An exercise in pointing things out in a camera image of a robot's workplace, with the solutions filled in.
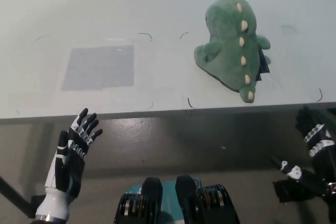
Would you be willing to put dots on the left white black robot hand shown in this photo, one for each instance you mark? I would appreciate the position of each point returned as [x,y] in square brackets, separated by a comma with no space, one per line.
[64,171]

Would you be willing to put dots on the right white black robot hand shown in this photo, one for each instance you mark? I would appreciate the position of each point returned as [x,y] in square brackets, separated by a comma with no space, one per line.
[324,161]

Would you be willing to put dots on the green plush dinosaur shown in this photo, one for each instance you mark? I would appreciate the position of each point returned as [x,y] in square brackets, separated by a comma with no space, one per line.
[228,51]

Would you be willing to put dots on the black stand leg with foot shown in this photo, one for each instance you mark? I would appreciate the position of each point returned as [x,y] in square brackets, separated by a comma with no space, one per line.
[286,191]
[15,195]

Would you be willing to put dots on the grey tape patch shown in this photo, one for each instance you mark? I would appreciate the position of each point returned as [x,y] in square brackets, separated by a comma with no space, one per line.
[99,68]

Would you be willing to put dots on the black tape patch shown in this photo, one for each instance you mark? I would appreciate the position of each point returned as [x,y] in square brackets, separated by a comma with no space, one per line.
[263,64]

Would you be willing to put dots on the black teal robot body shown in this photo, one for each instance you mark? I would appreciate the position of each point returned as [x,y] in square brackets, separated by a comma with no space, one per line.
[183,203]

